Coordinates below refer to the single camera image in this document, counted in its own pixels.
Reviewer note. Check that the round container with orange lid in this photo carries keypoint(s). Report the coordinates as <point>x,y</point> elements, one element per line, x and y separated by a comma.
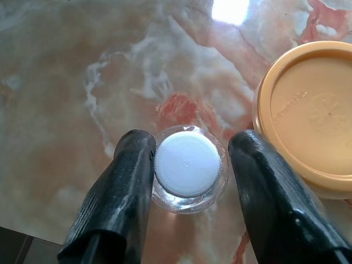
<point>316,110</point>

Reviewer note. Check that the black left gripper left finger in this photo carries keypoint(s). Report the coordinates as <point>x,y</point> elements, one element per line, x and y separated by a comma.
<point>118,198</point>

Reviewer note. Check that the clear bottle with white cap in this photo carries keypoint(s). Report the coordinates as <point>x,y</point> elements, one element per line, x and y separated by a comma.
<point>187,165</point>

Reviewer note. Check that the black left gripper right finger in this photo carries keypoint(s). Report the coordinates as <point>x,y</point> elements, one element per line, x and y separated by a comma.
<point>269,203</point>

